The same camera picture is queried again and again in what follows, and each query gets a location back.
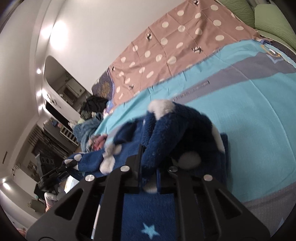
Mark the blue fleece star garment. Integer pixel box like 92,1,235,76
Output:
64,99,228,240

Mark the dark clothes pile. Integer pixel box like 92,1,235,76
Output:
79,95,108,120

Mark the pink crumpled garment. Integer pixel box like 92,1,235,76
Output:
86,134,108,152

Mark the purple patterned pillow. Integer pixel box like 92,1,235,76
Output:
91,69,114,100

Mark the light blue grey bedsheet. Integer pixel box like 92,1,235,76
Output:
96,40,295,233

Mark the pink polka dot blanket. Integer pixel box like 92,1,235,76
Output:
109,1,260,108

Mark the green pillow near edge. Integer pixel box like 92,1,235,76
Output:
254,4,295,50

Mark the green pillow upright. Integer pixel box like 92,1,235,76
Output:
219,0,255,28

